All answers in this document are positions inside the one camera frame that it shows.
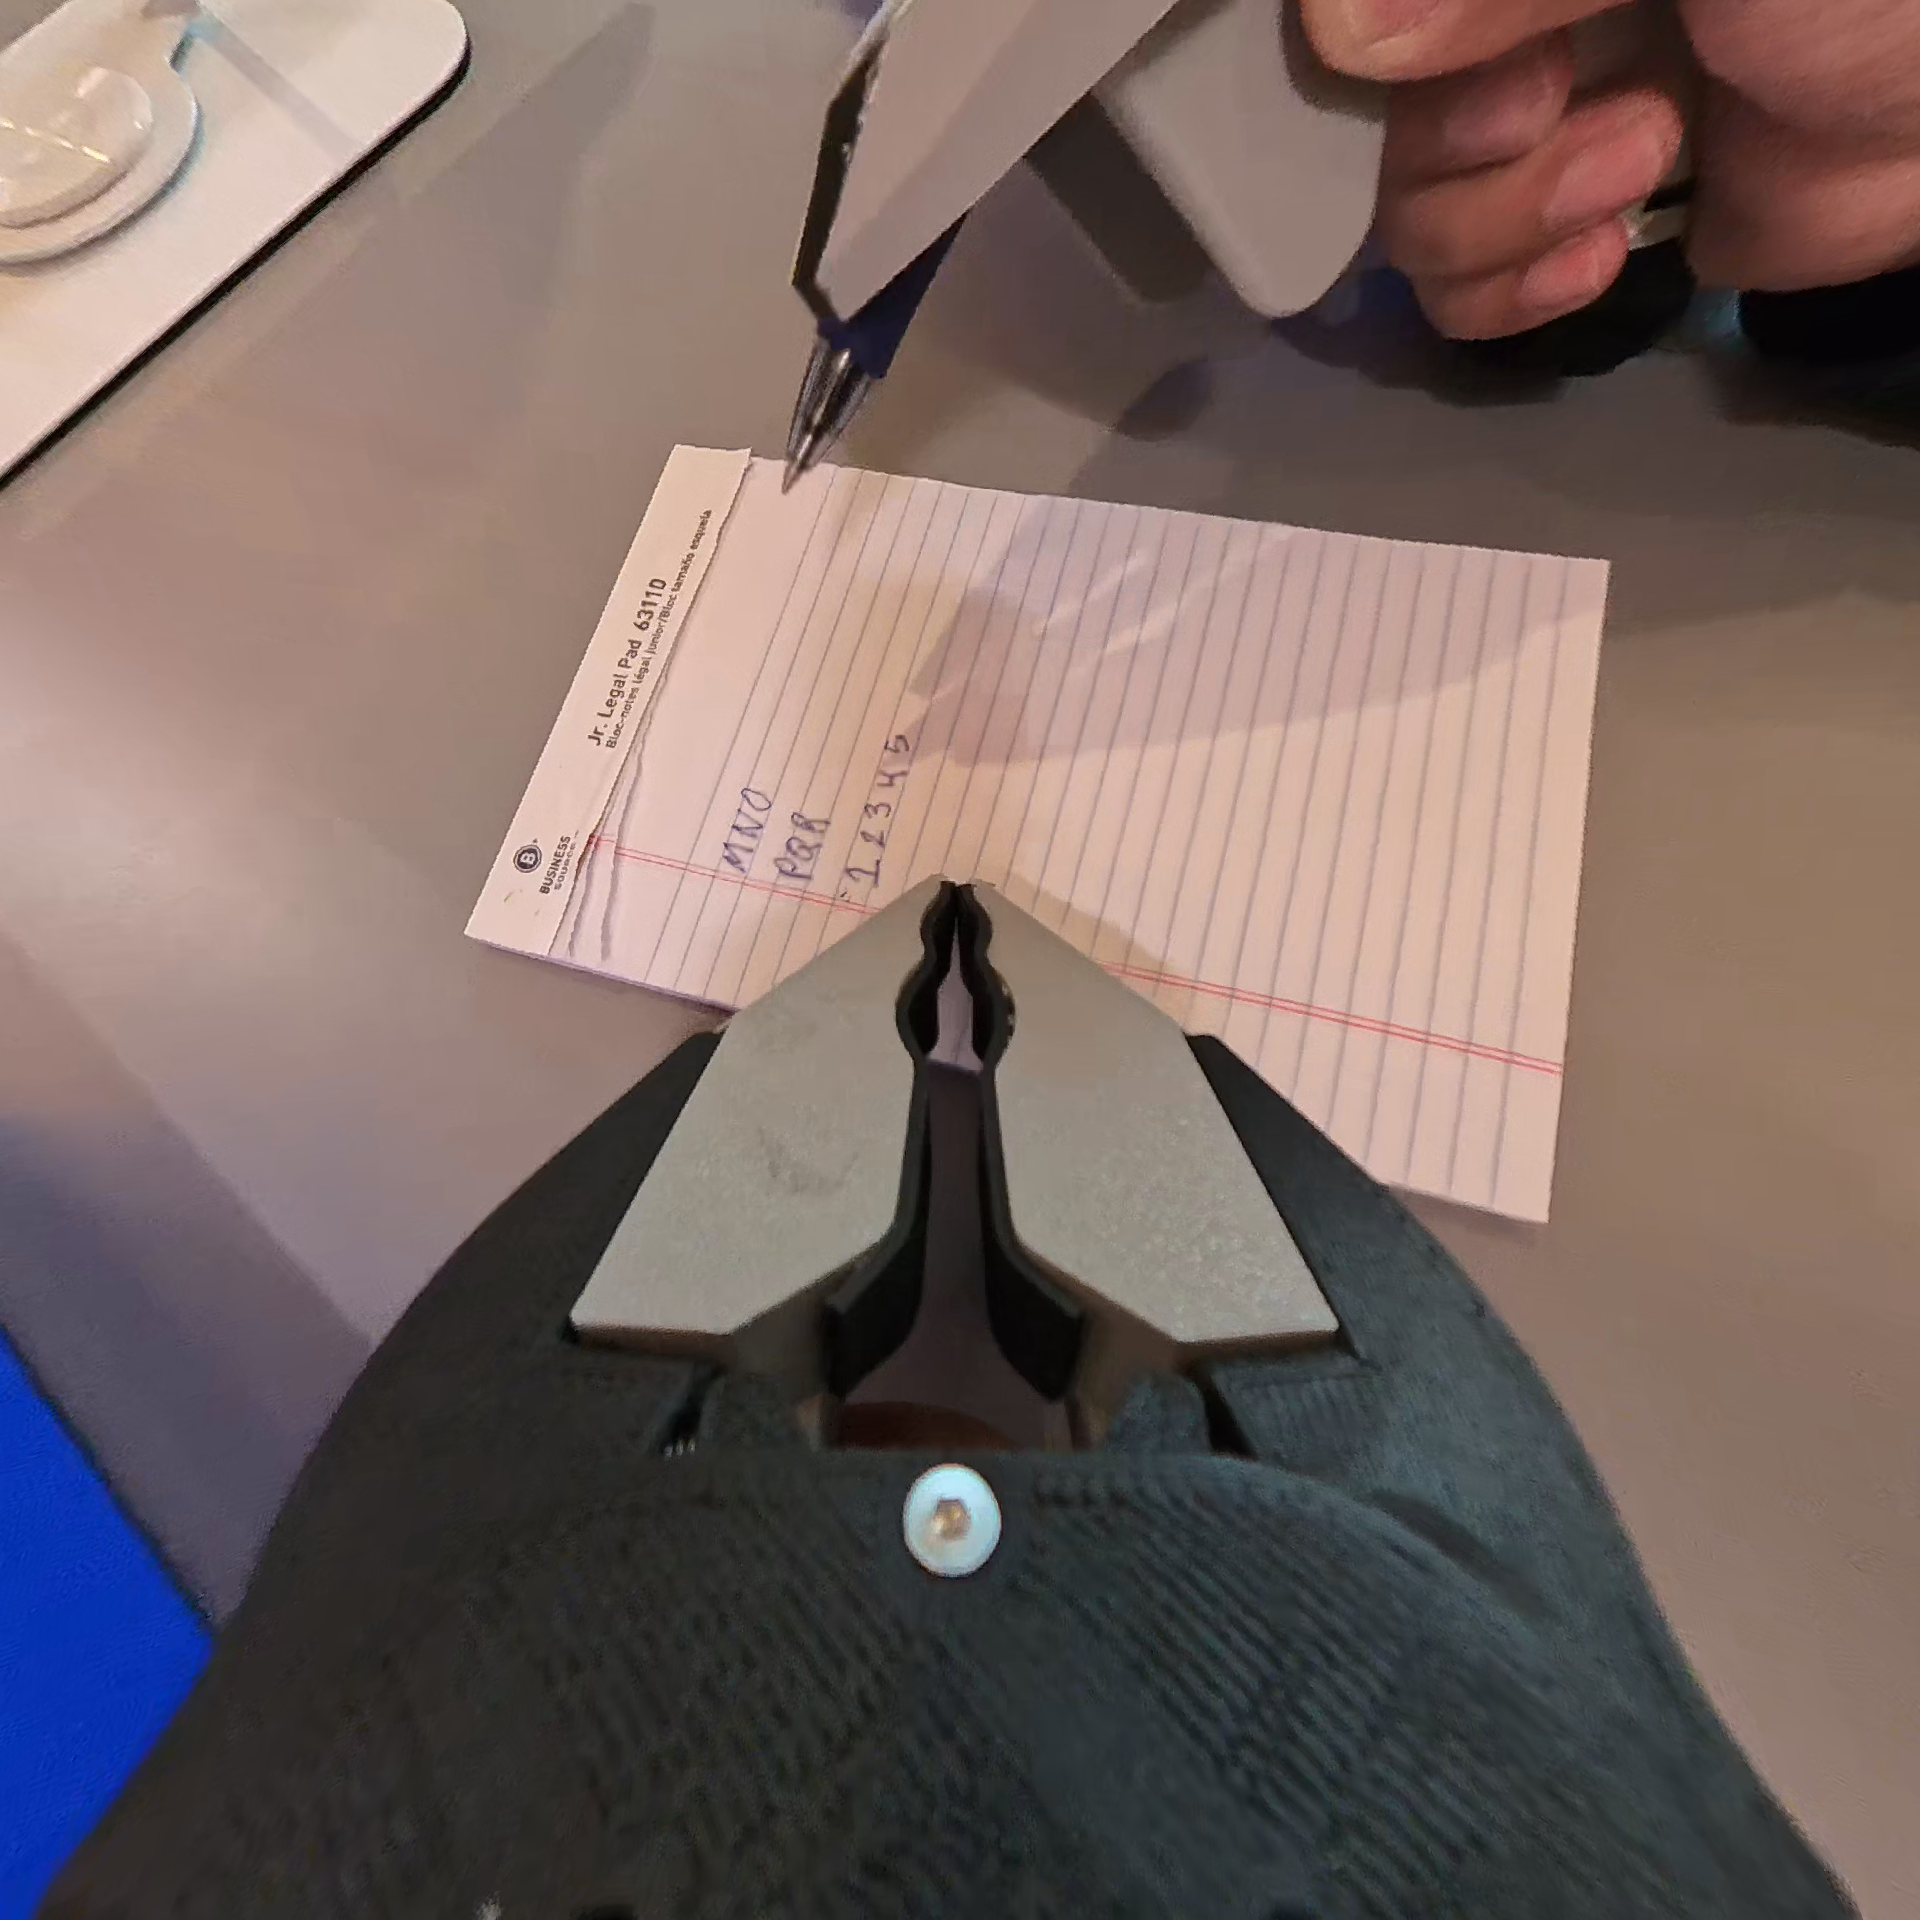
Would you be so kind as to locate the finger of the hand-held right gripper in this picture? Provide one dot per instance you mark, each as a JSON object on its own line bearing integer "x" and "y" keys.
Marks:
{"x": 1244, "y": 166}
{"x": 974, "y": 120}

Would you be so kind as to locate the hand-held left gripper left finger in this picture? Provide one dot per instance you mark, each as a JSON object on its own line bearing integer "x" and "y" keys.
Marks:
{"x": 751, "y": 1155}

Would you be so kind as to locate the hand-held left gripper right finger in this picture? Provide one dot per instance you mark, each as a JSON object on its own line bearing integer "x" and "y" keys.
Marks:
{"x": 1142, "y": 1171}

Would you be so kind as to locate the blue ballpoint pen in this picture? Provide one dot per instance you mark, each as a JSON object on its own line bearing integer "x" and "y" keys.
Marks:
{"x": 885, "y": 322}

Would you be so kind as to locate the white lined legal pad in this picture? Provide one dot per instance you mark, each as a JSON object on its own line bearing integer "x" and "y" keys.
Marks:
{"x": 1202, "y": 751}

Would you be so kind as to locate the grey desk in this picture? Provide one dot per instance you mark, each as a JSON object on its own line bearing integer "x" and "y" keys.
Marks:
{"x": 301, "y": 751}

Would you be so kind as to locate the person's right hand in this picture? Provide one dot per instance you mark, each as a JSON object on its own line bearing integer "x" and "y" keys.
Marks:
{"x": 1771, "y": 120}

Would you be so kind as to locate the blue plastic bin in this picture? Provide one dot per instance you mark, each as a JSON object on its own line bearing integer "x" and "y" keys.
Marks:
{"x": 77, "y": 1651}

